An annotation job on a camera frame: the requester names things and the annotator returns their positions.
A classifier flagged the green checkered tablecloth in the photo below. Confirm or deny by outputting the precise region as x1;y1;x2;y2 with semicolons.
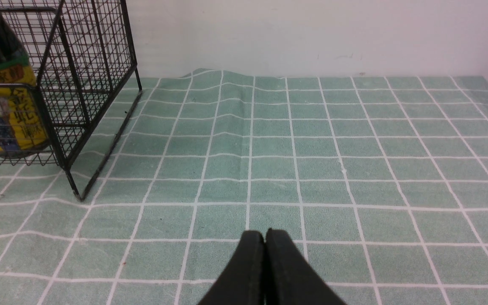
0;69;488;305

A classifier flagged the black wire mesh shelf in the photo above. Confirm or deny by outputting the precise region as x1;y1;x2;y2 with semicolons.
0;0;143;201

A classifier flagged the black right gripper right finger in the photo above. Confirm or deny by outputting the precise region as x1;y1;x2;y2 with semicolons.
265;228;345;305

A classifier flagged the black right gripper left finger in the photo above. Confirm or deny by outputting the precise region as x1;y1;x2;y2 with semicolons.
198;230;265;305

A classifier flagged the dark sauce bottle yellow label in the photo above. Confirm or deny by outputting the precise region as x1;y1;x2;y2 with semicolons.
0;13;50;159

